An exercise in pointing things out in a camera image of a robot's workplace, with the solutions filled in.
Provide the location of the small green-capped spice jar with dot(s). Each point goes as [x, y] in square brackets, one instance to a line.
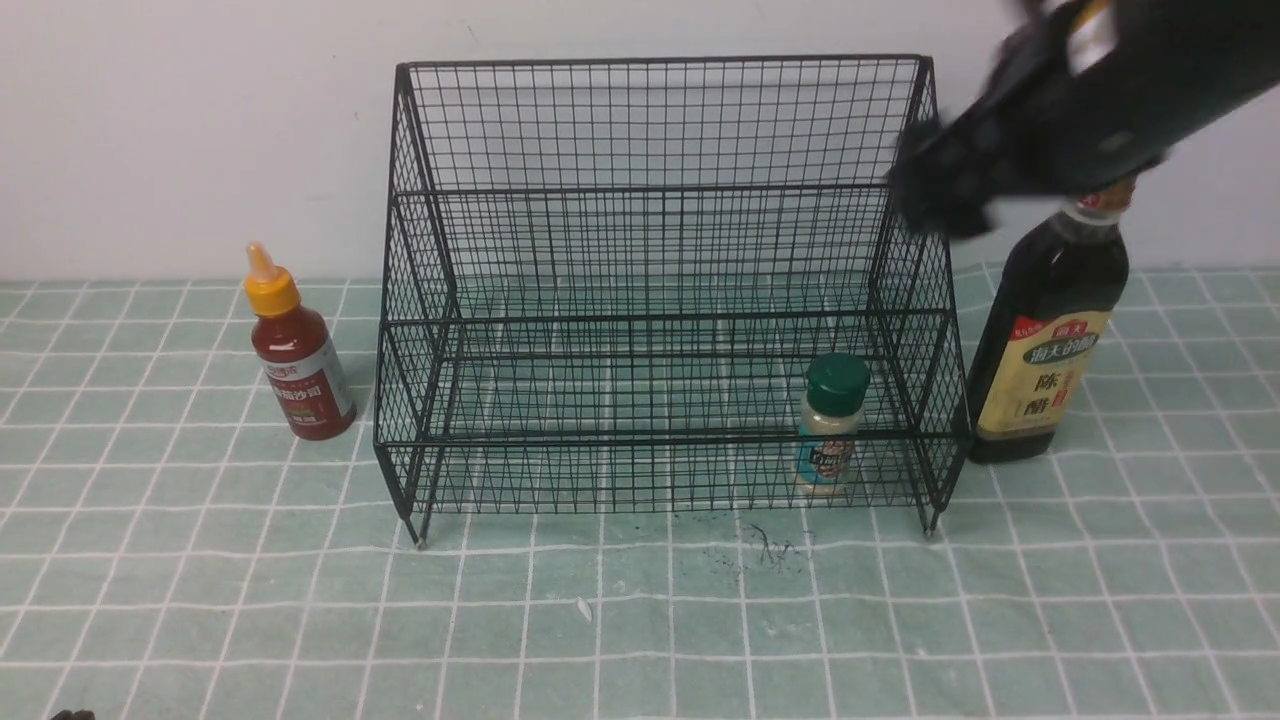
[831, 411]

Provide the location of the dark vinegar bottle gold cap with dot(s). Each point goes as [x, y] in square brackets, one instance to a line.
[1060, 285]

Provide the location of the black wire mesh rack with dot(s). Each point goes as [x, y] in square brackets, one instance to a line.
[604, 281]

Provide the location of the red ketchup bottle yellow cap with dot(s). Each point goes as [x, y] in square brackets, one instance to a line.
[297, 354]

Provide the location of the green checkered tablecloth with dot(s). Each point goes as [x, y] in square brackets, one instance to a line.
[171, 551]

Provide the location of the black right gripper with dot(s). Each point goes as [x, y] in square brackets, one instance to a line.
[1082, 96]

